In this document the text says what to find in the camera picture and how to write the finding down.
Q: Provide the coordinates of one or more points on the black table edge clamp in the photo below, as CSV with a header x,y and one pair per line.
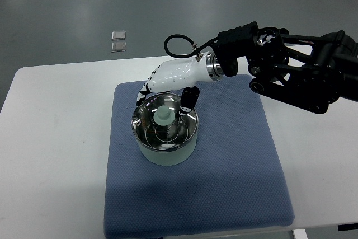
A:
x,y
348,227

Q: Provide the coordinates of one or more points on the wire steaming rack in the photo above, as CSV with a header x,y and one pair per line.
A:
x,y
165,137

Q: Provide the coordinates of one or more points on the glass lid with green knob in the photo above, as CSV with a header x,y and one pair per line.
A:
x,y
164,118

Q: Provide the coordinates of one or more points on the green pot with steel interior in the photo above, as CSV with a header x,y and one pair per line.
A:
x,y
167,152

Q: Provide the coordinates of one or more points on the blue quilted mat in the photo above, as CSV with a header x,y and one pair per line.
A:
x,y
232,180

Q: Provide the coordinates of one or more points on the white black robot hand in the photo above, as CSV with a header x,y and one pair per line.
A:
x,y
182,74

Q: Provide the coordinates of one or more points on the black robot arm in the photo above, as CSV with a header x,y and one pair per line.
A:
x,y
308,72

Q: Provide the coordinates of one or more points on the upper silver floor plate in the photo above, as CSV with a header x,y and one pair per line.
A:
x,y
118,35

